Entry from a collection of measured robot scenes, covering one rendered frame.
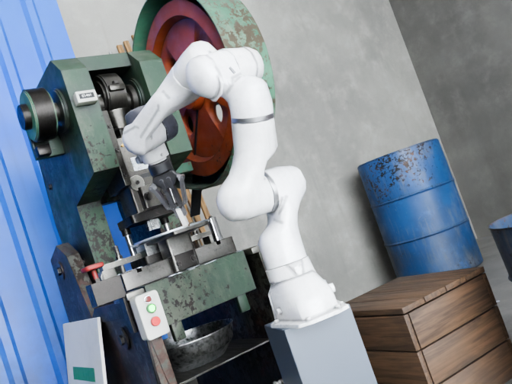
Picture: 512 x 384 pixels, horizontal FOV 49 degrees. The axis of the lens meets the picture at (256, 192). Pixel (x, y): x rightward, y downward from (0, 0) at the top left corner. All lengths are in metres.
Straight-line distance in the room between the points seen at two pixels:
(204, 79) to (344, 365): 0.77
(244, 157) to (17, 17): 2.40
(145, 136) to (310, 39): 3.04
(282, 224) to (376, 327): 0.54
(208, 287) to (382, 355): 0.60
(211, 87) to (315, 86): 3.04
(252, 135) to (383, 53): 3.74
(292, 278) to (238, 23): 1.06
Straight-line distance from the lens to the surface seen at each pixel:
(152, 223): 2.13
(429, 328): 1.76
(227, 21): 2.11
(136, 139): 1.69
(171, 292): 1.88
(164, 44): 2.57
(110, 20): 3.79
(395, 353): 1.79
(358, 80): 4.72
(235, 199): 1.38
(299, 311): 1.36
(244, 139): 1.39
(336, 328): 1.43
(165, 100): 1.58
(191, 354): 2.02
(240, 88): 1.38
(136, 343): 1.90
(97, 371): 2.19
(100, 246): 2.26
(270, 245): 1.42
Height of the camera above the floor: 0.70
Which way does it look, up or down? 4 degrees up
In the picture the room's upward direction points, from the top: 19 degrees counter-clockwise
